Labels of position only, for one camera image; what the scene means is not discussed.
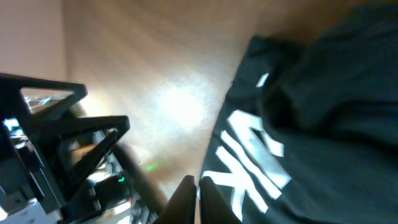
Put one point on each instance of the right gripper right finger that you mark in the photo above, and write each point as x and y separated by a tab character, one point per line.
213	208

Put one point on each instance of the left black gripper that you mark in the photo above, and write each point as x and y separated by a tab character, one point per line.
51	161

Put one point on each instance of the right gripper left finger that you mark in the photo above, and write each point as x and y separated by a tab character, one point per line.
180	209

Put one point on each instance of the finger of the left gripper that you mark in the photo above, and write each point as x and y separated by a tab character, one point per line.
39	102

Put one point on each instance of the dark green t-shirt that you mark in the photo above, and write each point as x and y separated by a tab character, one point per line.
308	133

